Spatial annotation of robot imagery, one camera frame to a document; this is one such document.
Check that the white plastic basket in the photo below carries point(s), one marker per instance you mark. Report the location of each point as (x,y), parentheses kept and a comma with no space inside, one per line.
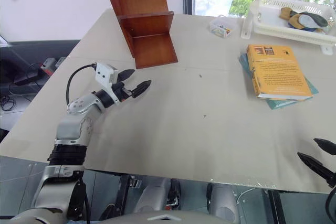
(267,6)

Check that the small clear plastic container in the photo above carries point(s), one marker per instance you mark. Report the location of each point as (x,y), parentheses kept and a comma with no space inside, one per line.
(223,28)

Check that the grey power adapter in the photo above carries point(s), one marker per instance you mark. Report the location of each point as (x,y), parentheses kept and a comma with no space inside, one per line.
(48,62)

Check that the wooden shelf unit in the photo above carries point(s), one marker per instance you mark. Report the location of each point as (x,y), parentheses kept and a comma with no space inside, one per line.
(147,24)

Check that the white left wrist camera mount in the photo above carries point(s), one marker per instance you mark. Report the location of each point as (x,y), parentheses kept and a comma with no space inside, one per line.
(103,73)

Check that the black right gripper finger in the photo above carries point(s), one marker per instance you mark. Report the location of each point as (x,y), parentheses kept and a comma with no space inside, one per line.
(316,165)
(328,145)

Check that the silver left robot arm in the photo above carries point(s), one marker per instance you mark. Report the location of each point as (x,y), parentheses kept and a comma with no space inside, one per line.
(71,129)

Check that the grey rounded housing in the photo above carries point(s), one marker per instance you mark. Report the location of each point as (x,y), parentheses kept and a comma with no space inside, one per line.
(155,195)
(223,203)

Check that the yellow book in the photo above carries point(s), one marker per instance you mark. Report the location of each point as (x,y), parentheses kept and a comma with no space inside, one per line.
(281,74)

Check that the dark grey couch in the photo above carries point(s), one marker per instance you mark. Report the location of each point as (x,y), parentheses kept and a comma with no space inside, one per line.
(39,48)

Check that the silver robot torso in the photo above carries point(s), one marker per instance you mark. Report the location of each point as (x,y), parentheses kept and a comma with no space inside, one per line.
(157,218)

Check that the teal book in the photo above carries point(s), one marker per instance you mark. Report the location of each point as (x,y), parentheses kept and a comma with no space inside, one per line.
(278,104)

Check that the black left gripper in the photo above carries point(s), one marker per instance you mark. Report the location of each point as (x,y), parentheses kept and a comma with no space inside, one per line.
(121,90)

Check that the dark green cloth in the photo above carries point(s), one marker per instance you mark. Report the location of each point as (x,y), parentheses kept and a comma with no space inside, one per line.
(316,18)

